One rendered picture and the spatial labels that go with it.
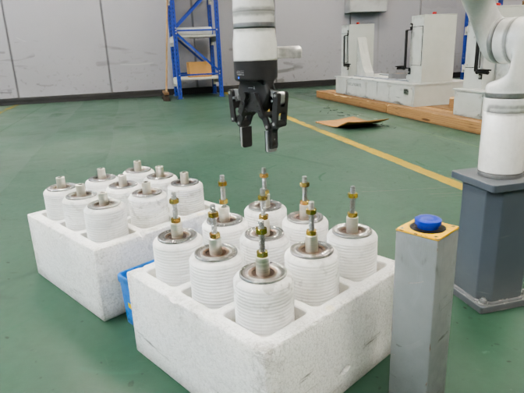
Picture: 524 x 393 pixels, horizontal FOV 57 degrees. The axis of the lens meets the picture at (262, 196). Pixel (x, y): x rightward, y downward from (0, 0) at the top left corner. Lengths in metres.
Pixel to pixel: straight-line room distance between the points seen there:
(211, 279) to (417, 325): 0.34
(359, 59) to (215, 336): 4.82
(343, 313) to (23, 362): 0.66
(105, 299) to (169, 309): 0.32
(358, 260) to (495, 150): 0.41
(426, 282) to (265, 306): 0.25
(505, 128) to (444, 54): 3.23
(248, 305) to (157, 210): 0.54
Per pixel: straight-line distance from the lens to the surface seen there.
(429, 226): 0.77
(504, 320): 1.20
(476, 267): 1.20
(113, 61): 7.15
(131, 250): 1.17
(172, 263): 0.91
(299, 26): 7.57
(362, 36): 5.52
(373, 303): 0.91
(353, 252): 0.89
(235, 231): 0.96
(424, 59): 4.23
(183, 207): 1.28
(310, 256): 0.81
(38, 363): 1.12
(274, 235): 0.90
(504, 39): 1.12
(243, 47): 0.82
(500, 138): 1.13
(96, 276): 1.15
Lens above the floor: 0.59
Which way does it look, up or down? 17 degrees down
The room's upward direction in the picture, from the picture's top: 2 degrees counter-clockwise
